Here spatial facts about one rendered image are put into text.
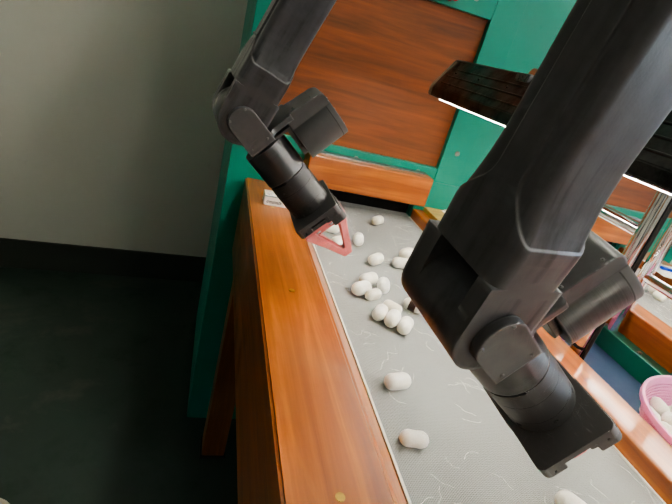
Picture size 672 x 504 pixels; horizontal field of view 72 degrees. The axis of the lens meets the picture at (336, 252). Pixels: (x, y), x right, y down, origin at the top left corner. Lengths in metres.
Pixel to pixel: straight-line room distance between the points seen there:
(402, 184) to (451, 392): 0.60
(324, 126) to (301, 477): 0.39
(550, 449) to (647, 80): 0.27
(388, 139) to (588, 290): 0.83
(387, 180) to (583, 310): 0.77
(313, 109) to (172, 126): 1.33
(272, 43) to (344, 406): 0.39
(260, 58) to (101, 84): 1.37
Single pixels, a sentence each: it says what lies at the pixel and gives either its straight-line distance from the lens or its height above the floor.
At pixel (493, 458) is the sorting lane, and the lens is 0.56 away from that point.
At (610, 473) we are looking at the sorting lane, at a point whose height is 0.74.
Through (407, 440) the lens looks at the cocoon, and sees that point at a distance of 0.50.
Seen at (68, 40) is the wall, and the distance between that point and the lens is 1.88.
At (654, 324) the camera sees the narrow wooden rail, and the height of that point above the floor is 0.76.
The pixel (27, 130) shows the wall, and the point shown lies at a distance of 1.97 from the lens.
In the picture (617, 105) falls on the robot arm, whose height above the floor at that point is 1.09.
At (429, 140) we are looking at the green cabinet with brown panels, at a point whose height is 0.93.
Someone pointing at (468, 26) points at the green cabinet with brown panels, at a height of 1.19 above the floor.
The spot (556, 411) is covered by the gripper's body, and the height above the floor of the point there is 0.88.
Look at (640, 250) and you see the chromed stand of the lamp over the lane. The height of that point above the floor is 0.94.
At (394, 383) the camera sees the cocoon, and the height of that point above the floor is 0.75.
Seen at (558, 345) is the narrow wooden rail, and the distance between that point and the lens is 0.79.
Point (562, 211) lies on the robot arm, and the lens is 0.25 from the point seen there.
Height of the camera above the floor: 1.08
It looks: 23 degrees down
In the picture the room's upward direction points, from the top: 16 degrees clockwise
